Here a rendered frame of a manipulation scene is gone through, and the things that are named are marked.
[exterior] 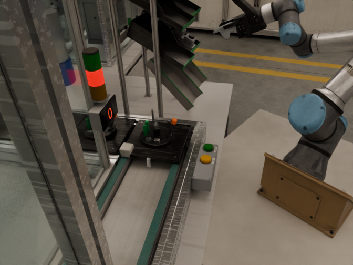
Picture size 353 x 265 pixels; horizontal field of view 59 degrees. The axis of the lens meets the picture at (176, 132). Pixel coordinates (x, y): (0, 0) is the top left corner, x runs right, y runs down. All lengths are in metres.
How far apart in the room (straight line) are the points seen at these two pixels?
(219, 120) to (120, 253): 0.86
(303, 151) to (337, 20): 4.08
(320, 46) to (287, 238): 0.72
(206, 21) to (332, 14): 1.83
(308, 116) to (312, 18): 4.13
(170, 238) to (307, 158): 0.52
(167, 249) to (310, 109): 0.59
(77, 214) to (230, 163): 1.12
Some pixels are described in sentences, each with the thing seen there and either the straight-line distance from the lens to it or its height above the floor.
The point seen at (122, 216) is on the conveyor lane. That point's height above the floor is 0.92.
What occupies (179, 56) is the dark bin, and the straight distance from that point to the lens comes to 1.40.
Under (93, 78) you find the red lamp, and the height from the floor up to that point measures 1.34.
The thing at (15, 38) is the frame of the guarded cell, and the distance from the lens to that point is 0.18.
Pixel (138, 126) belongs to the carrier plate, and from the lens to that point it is 1.37.
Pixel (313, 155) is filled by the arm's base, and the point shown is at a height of 1.06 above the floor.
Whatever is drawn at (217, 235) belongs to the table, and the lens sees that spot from 1.10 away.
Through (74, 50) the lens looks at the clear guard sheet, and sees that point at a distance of 0.95.
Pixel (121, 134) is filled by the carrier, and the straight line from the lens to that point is 1.34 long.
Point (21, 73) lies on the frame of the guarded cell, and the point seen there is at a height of 1.68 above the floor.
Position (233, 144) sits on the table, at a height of 0.86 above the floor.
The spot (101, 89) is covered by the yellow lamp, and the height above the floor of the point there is 1.30.
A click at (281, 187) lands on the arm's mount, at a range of 1.15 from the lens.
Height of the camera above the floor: 1.75
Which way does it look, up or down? 36 degrees down
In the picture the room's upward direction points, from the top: 2 degrees counter-clockwise
